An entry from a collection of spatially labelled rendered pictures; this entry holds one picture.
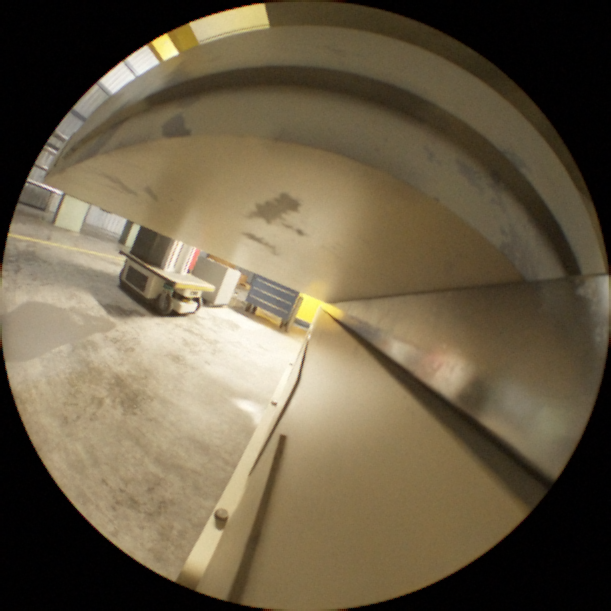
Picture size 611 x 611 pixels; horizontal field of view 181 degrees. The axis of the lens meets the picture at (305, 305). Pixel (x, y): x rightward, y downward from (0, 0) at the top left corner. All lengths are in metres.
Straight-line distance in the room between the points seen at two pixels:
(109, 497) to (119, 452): 0.16
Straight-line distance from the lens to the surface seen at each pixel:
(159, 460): 0.68
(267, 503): 0.15
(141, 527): 0.60
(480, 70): 0.28
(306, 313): 4.10
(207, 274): 2.62
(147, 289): 1.74
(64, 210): 5.32
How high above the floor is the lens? 0.58
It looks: 2 degrees down
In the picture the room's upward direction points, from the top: 24 degrees clockwise
